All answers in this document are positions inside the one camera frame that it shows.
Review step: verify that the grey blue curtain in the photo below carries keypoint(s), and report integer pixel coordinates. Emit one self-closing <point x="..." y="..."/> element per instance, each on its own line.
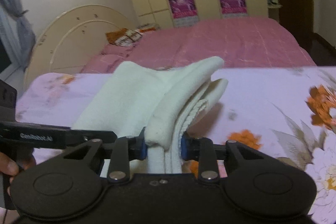
<point x="15" y="16"/>

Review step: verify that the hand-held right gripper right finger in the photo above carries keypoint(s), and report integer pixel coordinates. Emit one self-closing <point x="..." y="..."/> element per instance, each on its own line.
<point x="184" y="149"/>

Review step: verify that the lilac floral bedsheet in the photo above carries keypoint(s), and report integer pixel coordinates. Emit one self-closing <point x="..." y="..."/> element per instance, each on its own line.
<point x="262" y="100"/>

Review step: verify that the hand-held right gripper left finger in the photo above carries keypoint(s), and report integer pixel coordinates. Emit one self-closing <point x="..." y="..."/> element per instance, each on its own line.
<point x="142" y="146"/>

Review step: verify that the orange patterned pillow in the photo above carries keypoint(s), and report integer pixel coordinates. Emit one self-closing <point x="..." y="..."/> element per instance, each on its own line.
<point x="128" y="34"/>

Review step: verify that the cream arched headboard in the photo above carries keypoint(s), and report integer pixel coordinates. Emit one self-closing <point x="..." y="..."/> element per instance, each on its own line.
<point x="68" y="37"/>

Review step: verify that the person's left hand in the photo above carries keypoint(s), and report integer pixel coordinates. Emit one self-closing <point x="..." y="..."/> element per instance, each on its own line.
<point x="9" y="166"/>

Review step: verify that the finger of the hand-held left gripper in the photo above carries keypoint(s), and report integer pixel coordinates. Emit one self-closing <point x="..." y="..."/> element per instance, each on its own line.
<point x="97" y="136"/>

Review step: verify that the pink bedspread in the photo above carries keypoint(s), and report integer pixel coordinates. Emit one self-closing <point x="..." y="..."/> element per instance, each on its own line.
<point x="223" y="43"/>

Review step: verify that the white small cloth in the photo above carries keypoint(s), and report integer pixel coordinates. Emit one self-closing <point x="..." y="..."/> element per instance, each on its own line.
<point x="131" y="100"/>

